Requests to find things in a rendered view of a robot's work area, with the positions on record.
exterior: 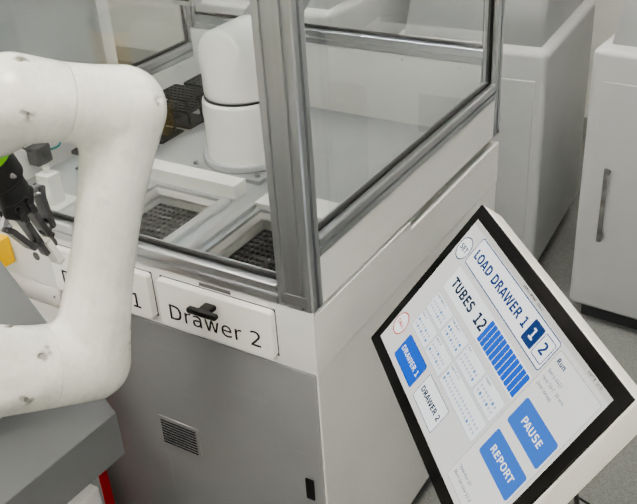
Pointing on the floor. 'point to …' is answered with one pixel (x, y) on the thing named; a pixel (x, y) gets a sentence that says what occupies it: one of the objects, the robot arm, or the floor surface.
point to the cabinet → (260, 418)
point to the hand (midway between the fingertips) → (50, 249)
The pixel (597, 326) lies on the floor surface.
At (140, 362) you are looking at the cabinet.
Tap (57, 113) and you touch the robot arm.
